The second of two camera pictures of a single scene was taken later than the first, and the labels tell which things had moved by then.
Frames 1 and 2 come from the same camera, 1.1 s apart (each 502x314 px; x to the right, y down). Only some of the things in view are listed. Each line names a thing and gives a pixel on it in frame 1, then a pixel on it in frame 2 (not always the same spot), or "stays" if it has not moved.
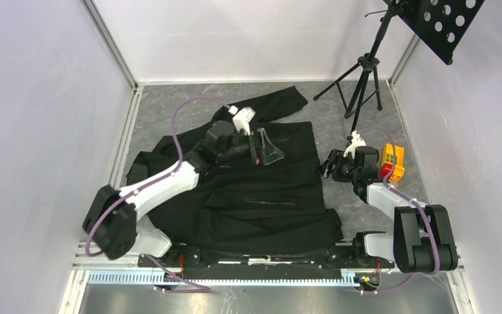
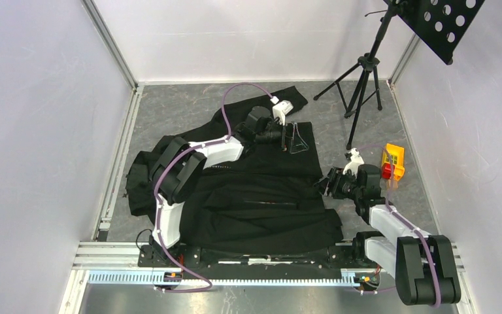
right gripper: [335, 157] to [334, 176]
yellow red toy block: [387, 161] stays
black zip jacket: [261, 190] stays
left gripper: [270, 152] to [297, 144]
